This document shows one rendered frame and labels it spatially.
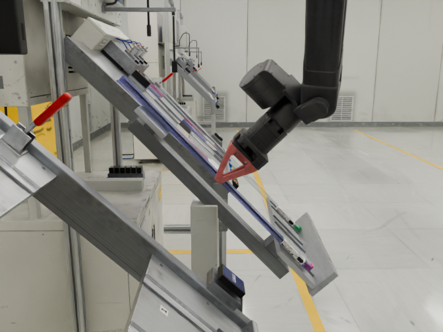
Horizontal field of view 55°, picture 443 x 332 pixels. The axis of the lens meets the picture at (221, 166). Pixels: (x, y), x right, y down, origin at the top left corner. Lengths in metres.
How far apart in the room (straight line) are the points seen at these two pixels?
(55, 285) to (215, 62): 6.72
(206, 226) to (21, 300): 0.95
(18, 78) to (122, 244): 0.93
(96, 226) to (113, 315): 1.02
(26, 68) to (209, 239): 0.85
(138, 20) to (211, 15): 3.22
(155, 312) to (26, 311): 1.21
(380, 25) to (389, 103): 1.43
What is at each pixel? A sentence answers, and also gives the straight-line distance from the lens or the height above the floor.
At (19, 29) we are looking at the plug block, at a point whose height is 1.15.
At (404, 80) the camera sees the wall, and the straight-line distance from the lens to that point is 8.78.
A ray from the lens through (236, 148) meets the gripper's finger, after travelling 0.75.
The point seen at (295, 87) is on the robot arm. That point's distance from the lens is 0.74.
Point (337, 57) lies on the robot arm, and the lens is 0.67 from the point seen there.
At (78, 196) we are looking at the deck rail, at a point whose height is 0.94.
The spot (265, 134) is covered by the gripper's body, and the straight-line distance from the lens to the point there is 0.75.
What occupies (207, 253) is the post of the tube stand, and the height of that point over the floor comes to 0.72.
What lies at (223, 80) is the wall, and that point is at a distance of 8.02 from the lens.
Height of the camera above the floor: 1.13
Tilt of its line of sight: 13 degrees down
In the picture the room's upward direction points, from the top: straight up
